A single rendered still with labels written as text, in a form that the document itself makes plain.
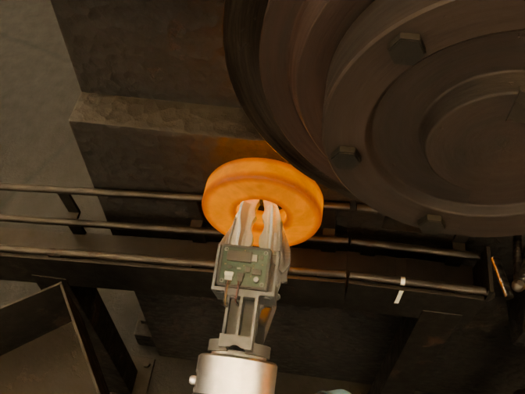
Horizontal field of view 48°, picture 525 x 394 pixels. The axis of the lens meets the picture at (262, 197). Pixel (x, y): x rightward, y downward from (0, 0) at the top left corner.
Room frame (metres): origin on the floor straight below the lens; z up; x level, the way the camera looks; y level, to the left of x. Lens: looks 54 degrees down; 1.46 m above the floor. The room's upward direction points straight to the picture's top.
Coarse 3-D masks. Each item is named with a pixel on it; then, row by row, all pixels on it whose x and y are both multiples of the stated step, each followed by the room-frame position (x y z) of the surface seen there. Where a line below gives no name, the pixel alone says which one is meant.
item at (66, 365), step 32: (64, 288) 0.38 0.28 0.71; (0, 320) 0.34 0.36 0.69; (32, 320) 0.36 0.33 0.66; (64, 320) 0.37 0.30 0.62; (0, 352) 0.33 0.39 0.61; (32, 352) 0.33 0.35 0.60; (64, 352) 0.33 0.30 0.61; (0, 384) 0.28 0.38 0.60; (32, 384) 0.28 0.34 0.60; (64, 384) 0.28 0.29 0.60; (96, 384) 0.24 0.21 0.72
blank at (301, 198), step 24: (216, 168) 0.47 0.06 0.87; (240, 168) 0.45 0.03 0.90; (264, 168) 0.44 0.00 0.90; (288, 168) 0.45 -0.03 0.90; (216, 192) 0.44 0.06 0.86; (240, 192) 0.43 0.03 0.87; (264, 192) 0.43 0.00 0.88; (288, 192) 0.42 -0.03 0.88; (312, 192) 0.43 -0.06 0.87; (216, 216) 0.43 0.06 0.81; (288, 216) 0.42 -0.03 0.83; (312, 216) 0.42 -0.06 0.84; (288, 240) 0.42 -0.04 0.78
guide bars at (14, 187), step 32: (64, 192) 0.54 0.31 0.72; (96, 192) 0.54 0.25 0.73; (128, 192) 0.53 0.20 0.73; (160, 192) 0.53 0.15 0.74; (64, 224) 0.52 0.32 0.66; (96, 224) 0.52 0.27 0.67; (128, 224) 0.51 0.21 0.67; (160, 224) 0.51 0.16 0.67; (192, 224) 0.51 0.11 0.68; (448, 256) 0.44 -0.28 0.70; (480, 256) 0.44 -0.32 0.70
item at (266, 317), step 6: (276, 306) 0.34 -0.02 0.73; (264, 312) 0.31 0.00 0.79; (270, 312) 0.31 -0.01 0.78; (264, 318) 0.30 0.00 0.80; (270, 318) 0.31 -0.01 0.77; (258, 324) 0.28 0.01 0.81; (264, 324) 0.28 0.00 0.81; (258, 330) 0.28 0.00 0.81; (264, 330) 0.28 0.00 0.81; (258, 336) 0.27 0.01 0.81; (264, 336) 0.27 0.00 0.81; (258, 342) 0.27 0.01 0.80
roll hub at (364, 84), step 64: (384, 0) 0.35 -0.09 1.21; (448, 0) 0.31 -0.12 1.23; (512, 0) 0.31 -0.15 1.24; (384, 64) 0.32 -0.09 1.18; (448, 64) 0.32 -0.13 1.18; (512, 64) 0.31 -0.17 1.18; (384, 128) 0.33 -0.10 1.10; (448, 128) 0.30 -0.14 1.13; (512, 128) 0.30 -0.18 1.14; (384, 192) 0.31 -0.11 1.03; (448, 192) 0.32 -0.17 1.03; (512, 192) 0.31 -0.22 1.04
